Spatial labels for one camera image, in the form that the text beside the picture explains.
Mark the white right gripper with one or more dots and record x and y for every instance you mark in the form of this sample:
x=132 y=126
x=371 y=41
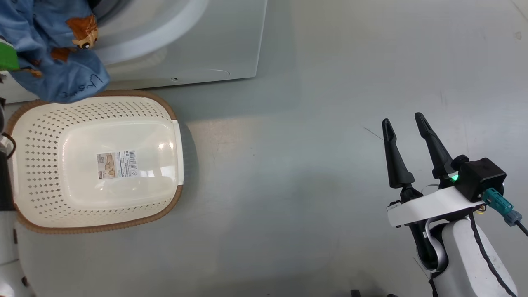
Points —
x=433 y=204

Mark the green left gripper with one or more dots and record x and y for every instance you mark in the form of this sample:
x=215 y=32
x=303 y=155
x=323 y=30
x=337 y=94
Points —
x=8 y=57

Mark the blue cartoon-print garment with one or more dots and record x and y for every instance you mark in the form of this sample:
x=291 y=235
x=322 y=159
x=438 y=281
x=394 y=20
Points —
x=45 y=53

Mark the cream perforated laundry basket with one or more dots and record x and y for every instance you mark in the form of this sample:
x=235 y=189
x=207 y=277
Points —
x=41 y=165

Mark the basket barcode label sticker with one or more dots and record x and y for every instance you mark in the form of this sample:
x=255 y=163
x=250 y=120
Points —
x=115 y=165

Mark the white front-load washing machine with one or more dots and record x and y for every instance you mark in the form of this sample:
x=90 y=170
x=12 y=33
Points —
x=214 y=41

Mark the round drain filter cover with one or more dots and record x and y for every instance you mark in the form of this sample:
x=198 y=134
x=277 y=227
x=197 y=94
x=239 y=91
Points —
x=202 y=75

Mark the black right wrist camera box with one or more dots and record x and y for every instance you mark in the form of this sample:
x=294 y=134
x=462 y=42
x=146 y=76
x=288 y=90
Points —
x=480 y=177

